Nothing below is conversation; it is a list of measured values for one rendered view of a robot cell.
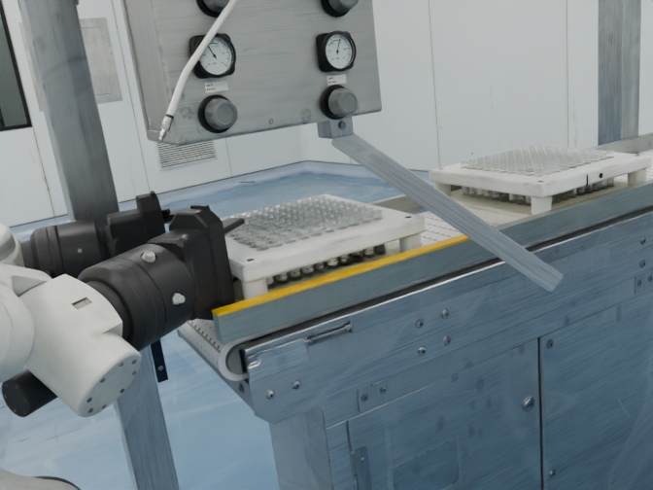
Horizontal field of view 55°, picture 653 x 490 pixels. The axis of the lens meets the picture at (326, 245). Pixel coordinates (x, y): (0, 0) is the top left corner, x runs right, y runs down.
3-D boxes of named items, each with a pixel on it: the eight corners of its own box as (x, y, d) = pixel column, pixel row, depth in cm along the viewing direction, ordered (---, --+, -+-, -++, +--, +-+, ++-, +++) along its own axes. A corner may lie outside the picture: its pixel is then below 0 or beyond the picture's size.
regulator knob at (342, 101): (335, 122, 59) (330, 76, 58) (322, 122, 61) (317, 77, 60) (364, 117, 61) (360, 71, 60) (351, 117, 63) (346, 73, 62)
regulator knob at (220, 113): (210, 136, 54) (201, 83, 52) (201, 135, 56) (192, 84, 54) (246, 130, 55) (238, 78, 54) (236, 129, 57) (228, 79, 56)
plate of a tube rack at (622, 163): (542, 198, 87) (541, 184, 86) (428, 181, 107) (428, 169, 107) (653, 167, 98) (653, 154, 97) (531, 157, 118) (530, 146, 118)
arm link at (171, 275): (166, 204, 69) (79, 235, 59) (237, 204, 64) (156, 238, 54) (187, 310, 72) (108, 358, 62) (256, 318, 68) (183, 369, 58)
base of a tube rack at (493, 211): (542, 233, 88) (542, 217, 87) (430, 210, 109) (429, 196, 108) (652, 198, 99) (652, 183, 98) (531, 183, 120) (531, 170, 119)
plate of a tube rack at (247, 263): (428, 231, 78) (427, 215, 77) (245, 284, 66) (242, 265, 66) (327, 205, 98) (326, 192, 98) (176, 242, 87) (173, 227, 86)
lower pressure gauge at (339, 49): (326, 73, 59) (321, 31, 58) (319, 74, 60) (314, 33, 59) (359, 69, 61) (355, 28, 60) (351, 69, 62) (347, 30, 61)
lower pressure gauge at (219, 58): (199, 80, 53) (191, 34, 52) (194, 81, 54) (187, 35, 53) (240, 75, 55) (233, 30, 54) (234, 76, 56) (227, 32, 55)
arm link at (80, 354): (106, 237, 57) (-7, 281, 48) (193, 306, 55) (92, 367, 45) (81, 325, 63) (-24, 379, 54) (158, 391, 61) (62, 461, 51)
